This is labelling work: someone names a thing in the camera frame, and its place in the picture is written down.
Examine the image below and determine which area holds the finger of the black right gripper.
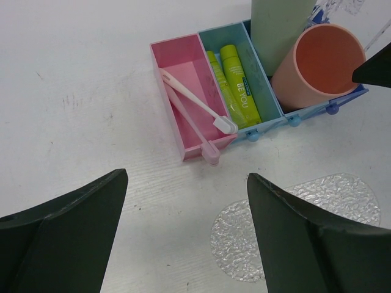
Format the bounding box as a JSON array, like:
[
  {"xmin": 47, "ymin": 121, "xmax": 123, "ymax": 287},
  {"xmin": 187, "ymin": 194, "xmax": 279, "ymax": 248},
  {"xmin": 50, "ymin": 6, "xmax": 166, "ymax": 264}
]
[{"xmin": 352, "ymin": 43, "xmax": 391, "ymax": 88}]

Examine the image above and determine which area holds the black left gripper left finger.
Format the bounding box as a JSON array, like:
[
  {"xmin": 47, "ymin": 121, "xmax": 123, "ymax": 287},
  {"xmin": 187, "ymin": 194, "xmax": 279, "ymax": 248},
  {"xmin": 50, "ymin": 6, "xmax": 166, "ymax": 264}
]
[{"xmin": 1, "ymin": 168, "xmax": 128, "ymax": 292}]

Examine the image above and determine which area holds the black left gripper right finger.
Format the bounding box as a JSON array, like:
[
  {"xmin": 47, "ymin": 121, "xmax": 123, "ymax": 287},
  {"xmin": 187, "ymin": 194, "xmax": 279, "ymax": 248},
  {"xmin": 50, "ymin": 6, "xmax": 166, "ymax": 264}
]
[{"xmin": 247, "ymin": 173, "xmax": 390, "ymax": 292}]

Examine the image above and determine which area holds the orange plastic cup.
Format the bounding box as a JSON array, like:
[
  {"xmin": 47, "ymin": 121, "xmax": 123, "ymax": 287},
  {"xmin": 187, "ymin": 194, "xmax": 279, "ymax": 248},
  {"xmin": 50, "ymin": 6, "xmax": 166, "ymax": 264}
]
[{"xmin": 271, "ymin": 24, "xmax": 366, "ymax": 112}]

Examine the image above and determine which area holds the green plastic cup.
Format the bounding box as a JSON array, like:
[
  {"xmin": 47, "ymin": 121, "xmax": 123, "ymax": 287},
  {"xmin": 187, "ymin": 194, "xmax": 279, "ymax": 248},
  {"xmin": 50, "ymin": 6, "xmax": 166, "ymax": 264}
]
[{"xmin": 250, "ymin": 0, "xmax": 316, "ymax": 76}]

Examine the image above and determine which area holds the clear textured tray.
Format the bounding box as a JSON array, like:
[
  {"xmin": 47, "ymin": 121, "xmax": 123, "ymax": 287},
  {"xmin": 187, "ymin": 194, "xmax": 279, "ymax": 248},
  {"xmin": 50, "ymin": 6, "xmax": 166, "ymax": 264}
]
[{"xmin": 210, "ymin": 173, "xmax": 381, "ymax": 283}]

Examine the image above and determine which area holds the pink toothbrush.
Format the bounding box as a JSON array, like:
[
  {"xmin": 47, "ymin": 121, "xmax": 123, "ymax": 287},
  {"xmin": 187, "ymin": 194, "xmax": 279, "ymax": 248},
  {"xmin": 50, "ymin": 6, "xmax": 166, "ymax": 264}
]
[{"xmin": 164, "ymin": 84, "xmax": 221, "ymax": 166}]

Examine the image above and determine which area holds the large green toothpaste tube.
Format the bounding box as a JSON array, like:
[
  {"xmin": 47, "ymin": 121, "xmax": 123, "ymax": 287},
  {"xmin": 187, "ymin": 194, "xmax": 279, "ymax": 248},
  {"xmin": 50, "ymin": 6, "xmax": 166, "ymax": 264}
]
[{"xmin": 220, "ymin": 45, "xmax": 261, "ymax": 128}]

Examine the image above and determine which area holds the small green toothpaste tube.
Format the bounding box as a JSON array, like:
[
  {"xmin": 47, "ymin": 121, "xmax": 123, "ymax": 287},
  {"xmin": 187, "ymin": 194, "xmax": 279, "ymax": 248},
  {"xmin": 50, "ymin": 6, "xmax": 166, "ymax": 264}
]
[{"xmin": 206, "ymin": 51, "xmax": 247, "ymax": 129}]

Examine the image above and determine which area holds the light blue drawer bin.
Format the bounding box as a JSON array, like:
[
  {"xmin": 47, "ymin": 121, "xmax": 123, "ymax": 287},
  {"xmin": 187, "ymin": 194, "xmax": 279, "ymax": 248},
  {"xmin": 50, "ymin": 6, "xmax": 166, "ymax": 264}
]
[{"xmin": 239, "ymin": 20, "xmax": 328, "ymax": 128}]

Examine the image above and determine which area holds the teal drawer bin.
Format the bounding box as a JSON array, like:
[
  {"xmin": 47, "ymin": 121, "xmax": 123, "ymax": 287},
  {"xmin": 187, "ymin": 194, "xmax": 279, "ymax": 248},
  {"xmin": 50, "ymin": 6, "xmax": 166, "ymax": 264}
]
[{"xmin": 199, "ymin": 20, "xmax": 286, "ymax": 143}]

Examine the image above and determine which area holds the pink drawer bin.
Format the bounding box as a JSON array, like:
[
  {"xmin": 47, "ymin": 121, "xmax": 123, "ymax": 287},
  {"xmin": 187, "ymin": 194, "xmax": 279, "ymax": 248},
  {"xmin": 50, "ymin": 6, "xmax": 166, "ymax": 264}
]
[{"xmin": 150, "ymin": 34, "xmax": 238, "ymax": 165}]

